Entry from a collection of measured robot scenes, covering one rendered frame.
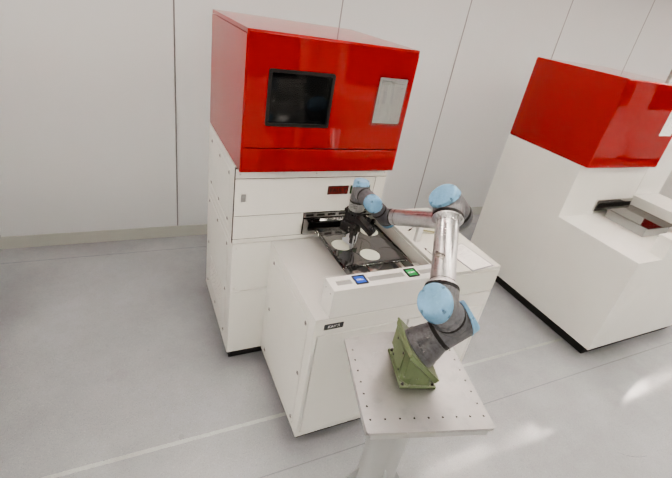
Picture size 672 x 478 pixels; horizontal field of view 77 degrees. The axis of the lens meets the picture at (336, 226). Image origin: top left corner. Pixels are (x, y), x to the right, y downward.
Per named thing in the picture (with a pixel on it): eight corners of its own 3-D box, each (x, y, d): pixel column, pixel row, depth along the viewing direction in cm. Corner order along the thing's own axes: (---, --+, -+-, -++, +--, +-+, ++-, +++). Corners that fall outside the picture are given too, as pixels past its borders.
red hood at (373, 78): (209, 122, 247) (212, 8, 219) (335, 126, 281) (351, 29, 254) (239, 173, 189) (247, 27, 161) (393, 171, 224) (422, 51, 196)
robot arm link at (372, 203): (390, 209, 189) (378, 198, 197) (378, 195, 182) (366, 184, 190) (377, 221, 189) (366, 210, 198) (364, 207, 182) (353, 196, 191)
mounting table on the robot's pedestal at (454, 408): (483, 453, 146) (496, 428, 140) (359, 459, 137) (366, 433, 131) (436, 354, 185) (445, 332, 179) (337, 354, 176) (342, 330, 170)
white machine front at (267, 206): (231, 241, 214) (234, 167, 195) (371, 230, 249) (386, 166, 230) (232, 245, 211) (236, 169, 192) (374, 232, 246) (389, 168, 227)
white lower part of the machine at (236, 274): (205, 290, 304) (207, 185, 266) (311, 276, 340) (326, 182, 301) (225, 363, 250) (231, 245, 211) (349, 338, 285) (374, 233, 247)
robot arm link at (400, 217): (485, 218, 171) (387, 212, 205) (475, 202, 164) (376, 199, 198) (476, 242, 167) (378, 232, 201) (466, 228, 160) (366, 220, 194)
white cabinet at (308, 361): (258, 356, 259) (270, 242, 220) (392, 329, 300) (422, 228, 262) (293, 451, 209) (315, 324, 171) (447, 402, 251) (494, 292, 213)
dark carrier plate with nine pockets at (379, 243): (316, 229, 223) (316, 228, 223) (373, 225, 238) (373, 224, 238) (344, 266, 197) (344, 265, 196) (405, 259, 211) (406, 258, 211)
